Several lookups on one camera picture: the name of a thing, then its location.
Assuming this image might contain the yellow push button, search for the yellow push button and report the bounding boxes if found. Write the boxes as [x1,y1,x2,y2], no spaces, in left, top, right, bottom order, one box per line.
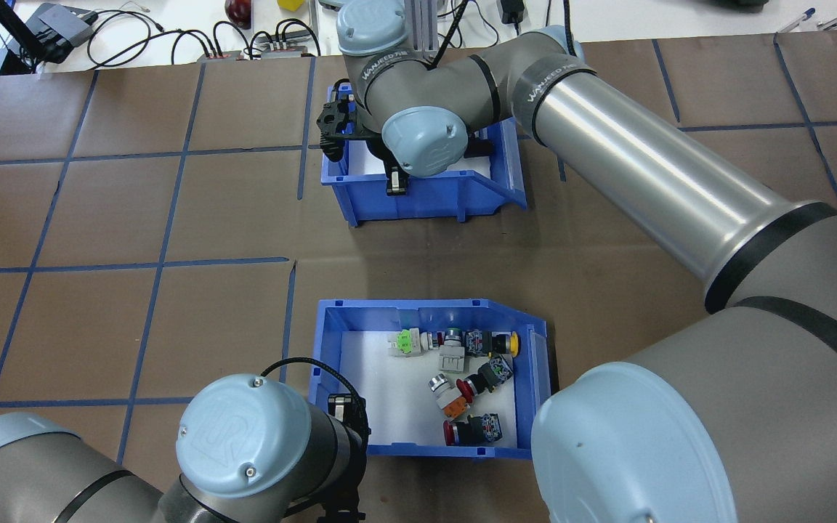
[465,329,521,359]

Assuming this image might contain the red mushroom button black body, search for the red mushroom button black body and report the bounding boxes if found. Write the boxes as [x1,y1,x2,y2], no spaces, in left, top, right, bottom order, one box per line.
[442,412,504,447]

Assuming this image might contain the black hub cable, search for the black hub cable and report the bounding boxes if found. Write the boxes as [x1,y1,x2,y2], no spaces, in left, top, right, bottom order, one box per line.
[271,18,321,53]

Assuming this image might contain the grey box device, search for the grey box device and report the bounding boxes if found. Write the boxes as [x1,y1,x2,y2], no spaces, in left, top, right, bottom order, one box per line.
[26,2,98,49]

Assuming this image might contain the aluminium profile post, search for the aluminium profile post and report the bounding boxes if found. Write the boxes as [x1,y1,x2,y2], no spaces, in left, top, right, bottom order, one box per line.
[405,0,440,56]

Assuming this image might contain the blue bin holding push buttons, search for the blue bin holding push buttons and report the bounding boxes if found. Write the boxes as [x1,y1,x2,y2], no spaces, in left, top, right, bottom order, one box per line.
[307,298,551,461]

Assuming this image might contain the blue pen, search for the blue pen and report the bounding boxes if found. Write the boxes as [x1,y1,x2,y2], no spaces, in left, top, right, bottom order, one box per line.
[776,7,818,34]

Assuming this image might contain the green lens button grey block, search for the green lens button grey block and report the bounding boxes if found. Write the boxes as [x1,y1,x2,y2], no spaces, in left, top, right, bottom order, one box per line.
[438,328,469,373]

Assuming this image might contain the green white contact block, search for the green white contact block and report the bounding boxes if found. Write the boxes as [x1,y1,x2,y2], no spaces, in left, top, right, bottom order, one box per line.
[388,328,424,361]

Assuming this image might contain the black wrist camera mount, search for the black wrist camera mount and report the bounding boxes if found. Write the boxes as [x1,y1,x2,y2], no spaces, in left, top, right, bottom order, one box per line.
[317,494,367,523]
[317,91,361,158]

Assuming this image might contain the silver button orange block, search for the silver button orange block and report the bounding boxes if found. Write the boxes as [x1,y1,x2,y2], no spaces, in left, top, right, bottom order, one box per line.
[428,371,472,421]

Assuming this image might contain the blue bin holding capacitors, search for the blue bin holding capacitors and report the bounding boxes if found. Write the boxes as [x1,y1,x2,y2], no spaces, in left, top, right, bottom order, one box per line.
[320,81,528,230]

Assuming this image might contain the black camera stand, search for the black camera stand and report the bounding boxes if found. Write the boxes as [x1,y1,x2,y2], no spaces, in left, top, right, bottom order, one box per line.
[0,0,43,74]

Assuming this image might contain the red mushroom button silver block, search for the red mushroom button silver block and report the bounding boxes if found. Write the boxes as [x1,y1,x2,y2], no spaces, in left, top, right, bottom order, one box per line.
[458,355,514,402]

